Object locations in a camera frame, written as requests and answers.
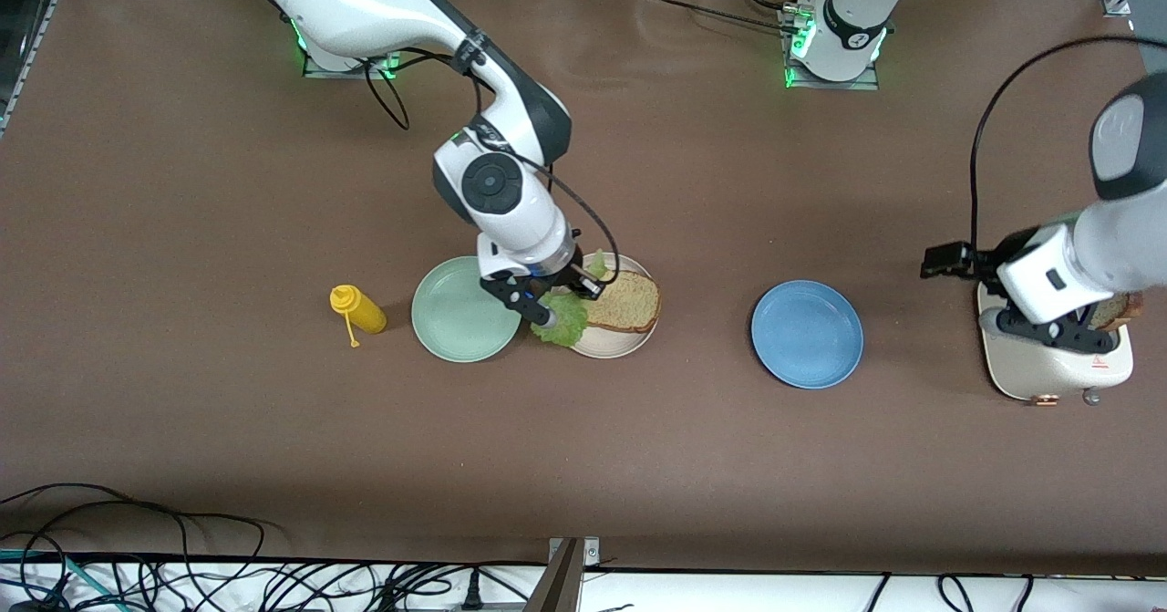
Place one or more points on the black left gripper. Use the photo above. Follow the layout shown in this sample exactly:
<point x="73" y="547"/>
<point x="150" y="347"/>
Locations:
<point x="993" y="262"/>

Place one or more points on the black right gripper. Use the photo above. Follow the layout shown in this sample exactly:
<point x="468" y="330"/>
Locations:
<point x="575" y="278"/>

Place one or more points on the green lettuce leaf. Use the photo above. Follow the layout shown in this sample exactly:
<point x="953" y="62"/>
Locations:
<point x="563" y="320"/>

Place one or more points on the brown bread slice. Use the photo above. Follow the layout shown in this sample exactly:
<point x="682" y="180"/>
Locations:
<point x="629" y="302"/>
<point x="1117" y="311"/>

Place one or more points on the yellow squeeze bottle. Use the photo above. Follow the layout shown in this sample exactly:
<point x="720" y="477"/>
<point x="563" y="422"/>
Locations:
<point x="363" y="313"/>

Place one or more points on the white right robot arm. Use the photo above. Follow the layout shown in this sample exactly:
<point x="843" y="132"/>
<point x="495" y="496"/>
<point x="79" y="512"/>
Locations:
<point x="346" y="1"/>

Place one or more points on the beige plate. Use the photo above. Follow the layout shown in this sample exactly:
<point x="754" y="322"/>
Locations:
<point x="620" y="343"/>

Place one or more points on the mint green plate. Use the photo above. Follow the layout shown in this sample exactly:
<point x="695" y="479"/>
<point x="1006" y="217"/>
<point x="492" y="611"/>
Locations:
<point x="456" y="316"/>

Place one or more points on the blue plate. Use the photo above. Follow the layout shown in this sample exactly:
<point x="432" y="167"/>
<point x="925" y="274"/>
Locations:
<point x="807" y="335"/>

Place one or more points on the cream white toaster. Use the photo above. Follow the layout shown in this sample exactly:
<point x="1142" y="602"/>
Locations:
<point x="1048" y="370"/>

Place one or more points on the aluminium profile bar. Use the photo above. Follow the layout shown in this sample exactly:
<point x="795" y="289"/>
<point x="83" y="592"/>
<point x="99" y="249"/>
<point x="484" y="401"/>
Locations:
<point x="558" y="585"/>

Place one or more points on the black power plug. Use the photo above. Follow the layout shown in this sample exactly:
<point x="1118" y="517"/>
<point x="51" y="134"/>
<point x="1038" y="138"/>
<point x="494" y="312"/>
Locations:
<point x="471" y="589"/>

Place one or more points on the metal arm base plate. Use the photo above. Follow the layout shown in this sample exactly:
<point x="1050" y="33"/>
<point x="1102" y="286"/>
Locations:
<point x="328" y="71"/>
<point x="857" y="85"/>

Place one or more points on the small metal bracket plate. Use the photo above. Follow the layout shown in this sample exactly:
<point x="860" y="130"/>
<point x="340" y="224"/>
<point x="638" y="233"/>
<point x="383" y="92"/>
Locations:
<point x="591" y="550"/>

